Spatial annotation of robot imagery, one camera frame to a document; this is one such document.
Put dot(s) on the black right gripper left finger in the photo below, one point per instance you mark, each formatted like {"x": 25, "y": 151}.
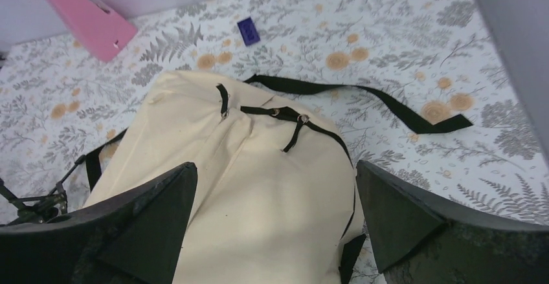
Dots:
{"x": 133, "y": 237}

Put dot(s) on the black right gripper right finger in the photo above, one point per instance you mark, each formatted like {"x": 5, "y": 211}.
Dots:
{"x": 420, "y": 237}

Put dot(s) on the cream canvas backpack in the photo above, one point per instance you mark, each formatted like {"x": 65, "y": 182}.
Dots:
{"x": 276, "y": 198}

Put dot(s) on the black folding tripod stand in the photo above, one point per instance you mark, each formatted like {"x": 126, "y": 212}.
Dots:
{"x": 43, "y": 208}

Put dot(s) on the floral patterned table mat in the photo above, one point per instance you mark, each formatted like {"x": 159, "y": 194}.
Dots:
{"x": 428, "y": 99}

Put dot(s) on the pink cone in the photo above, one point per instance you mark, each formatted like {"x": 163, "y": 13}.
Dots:
{"x": 99, "y": 28}

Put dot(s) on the purple eraser block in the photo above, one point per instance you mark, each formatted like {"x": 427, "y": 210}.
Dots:
{"x": 248, "y": 32}

